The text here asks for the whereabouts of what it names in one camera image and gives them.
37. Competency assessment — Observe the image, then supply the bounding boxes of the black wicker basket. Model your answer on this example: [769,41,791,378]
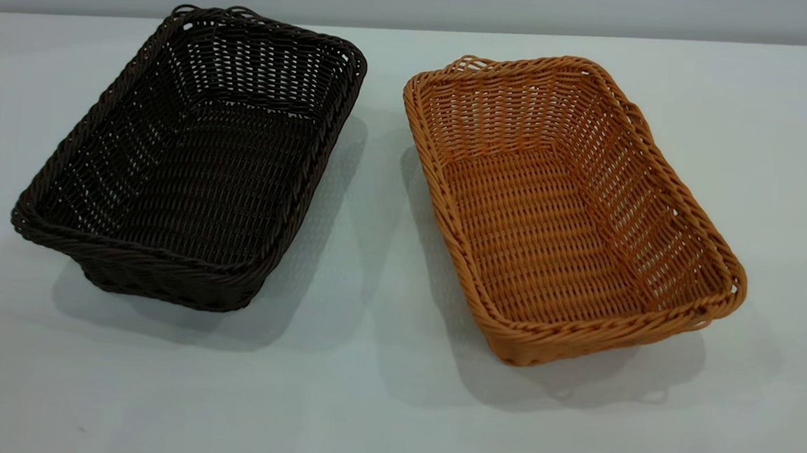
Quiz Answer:
[6,0,371,321]

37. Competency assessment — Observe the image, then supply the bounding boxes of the orange wicker basket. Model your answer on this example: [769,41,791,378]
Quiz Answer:
[387,45,762,380]

